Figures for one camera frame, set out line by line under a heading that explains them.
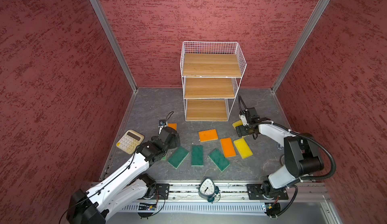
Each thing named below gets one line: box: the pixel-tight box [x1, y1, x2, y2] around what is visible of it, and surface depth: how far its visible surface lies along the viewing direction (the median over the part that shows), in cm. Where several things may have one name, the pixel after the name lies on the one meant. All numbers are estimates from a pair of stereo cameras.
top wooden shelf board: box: [182, 53, 242, 78], surface depth 76 cm
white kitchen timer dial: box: [196, 176, 221, 204], surface depth 73 cm
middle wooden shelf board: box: [184, 77, 235, 99], surface depth 89 cm
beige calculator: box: [115, 129, 145, 155], surface depth 93 cm
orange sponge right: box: [219, 137, 237, 158], surface depth 91 cm
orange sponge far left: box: [167, 123, 177, 131], surface depth 101 cm
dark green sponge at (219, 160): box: [208, 148, 231, 173], surface depth 85 cm
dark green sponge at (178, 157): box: [167, 145, 190, 170], surface depth 87 cm
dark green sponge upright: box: [190, 145, 204, 167], surface depth 87 cm
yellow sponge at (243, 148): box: [233, 137, 254, 159], surface depth 91 cm
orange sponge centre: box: [198, 128, 219, 143], surface depth 96 cm
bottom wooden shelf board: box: [186, 98, 228, 121], surface depth 109 cm
